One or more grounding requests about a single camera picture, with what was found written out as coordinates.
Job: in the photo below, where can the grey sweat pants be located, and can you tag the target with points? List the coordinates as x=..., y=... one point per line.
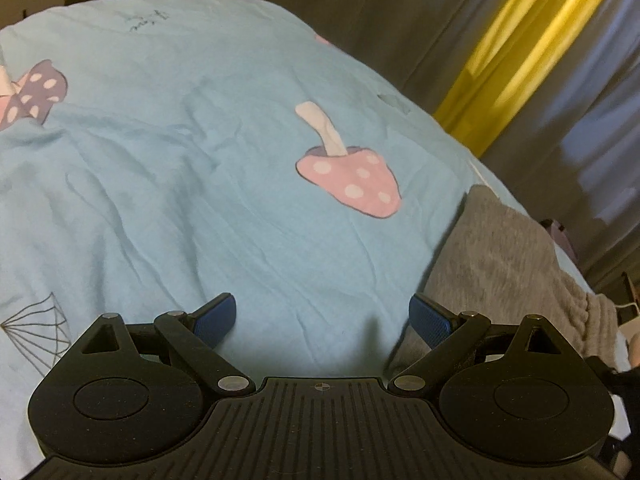
x=505, y=270

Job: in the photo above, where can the pink bag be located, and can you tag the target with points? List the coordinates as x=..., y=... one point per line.
x=557, y=237

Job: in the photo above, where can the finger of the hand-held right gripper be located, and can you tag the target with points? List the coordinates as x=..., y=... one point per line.
x=612, y=377

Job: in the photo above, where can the grey curtain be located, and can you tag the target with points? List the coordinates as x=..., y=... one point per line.
x=400, y=20

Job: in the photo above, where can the dark side table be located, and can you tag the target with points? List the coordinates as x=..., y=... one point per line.
x=629, y=290

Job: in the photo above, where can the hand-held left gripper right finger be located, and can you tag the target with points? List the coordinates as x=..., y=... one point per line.
x=430, y=321

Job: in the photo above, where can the light blue printed blanket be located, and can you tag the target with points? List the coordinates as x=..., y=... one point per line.
x=175, y=170

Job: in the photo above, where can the yellow curtain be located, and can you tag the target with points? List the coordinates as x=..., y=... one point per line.
x=530, y=40

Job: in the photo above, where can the pale pink soft item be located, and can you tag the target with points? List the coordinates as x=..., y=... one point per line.
x=634, y=350

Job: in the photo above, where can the pale sheer curtain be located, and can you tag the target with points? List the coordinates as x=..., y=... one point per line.
x=615, y=100

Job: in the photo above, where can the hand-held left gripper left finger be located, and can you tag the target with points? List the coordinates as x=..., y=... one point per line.
x=216, y=317

